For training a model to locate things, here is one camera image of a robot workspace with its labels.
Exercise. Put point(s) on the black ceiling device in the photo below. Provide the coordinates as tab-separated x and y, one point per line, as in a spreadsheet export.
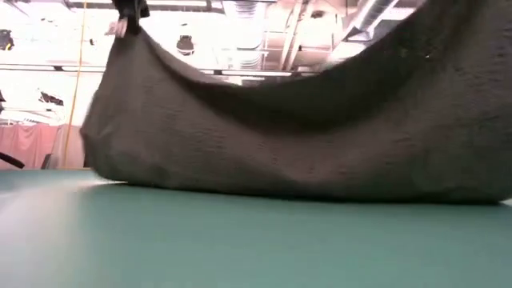
6	40

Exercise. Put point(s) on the long ceiling light bar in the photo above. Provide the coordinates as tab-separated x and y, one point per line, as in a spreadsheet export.
256	73

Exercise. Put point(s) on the grey woven towel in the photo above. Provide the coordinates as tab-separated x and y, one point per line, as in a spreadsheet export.
280	152

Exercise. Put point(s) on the black ceiling track light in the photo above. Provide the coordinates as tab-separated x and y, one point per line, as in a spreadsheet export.
52	99

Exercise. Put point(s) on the pink curtain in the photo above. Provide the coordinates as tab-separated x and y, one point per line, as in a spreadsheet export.
28	144

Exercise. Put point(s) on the ribbed silver ceiling duct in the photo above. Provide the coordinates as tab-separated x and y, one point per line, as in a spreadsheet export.
245	24

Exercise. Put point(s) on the black dome ceiling camera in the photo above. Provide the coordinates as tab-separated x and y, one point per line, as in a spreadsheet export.
185	46

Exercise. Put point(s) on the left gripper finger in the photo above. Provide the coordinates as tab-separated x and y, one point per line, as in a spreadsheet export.
142	10
126	12

